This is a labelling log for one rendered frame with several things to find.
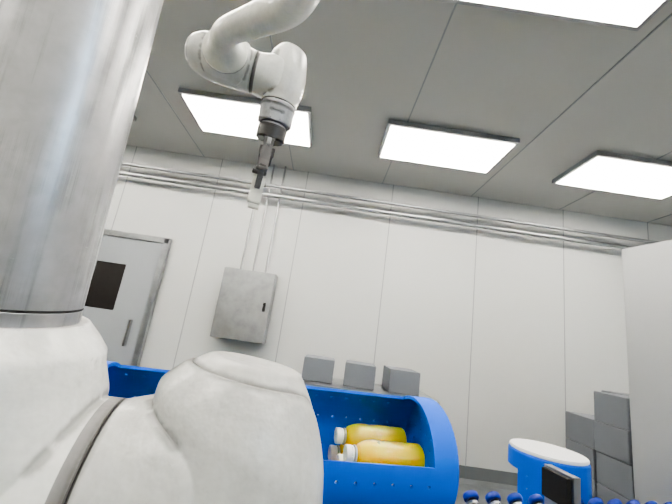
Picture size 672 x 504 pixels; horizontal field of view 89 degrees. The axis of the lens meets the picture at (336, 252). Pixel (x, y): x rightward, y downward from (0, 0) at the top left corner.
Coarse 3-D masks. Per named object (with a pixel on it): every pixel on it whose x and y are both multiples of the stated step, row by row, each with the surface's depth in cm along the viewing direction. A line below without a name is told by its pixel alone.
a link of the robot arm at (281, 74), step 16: (288, 48) 86; (256, 64) 84; (272, 64) 84; (288, 64) 85; (304, 64) 88; (256, 80) 85; (272, 80) 85; (288, 80) 85; (304, 80) 89; (272, 96) 86; (288, 96) 86
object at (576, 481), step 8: (544, 464) 103; (544, 472) 101; (552, 472) 98; (560, 472) 98; (544, 480) 100; (552, 480) 98; (560, 480) 96; (568, 480) 94; (576, 480) 94; (544, 488) 100; (552, 488) 97; (560, 488) 95; (568, 488) 94; (576, 488) 93; (544, 496) 101; (552, 496) 97; (560, 496) 95; (568, 496) 93; (576, 496) 93
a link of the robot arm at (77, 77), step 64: (0, 0) 24; (64, 0) 25; (128, 0) 27; (0, 64) 23; (64, 64) 25; (128, 64) 28; (0, 128) 23; (64, 128) 25; (128, 128) 30; (0, 192) 23; (64, 192) 25; (0, 256) 23; (64, 256) 25; (0, 320) 23; (64, 320) 26; (0, 384) 21; (64, 384) 24; (0, 448) 21; (64, 448) 23
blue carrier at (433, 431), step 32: (128, 384) 88; (320, 416) 99; (352, 416) 101; (384, 416) 102; (416, 416) 99; (448, 448) 80; (352, 480) 72; (384, 480) 74; (416, 480) 75; (448, 480) 77
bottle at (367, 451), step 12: (360, 444) 82; (372, 444) 82; (384, 444) 83; (396, 444) 83; (408, 444) 85; (360, 456) 80; (372, 456) 80; (384, 456) 80; (396, 456) 81; (408, 456) 82; (420, 456) 82
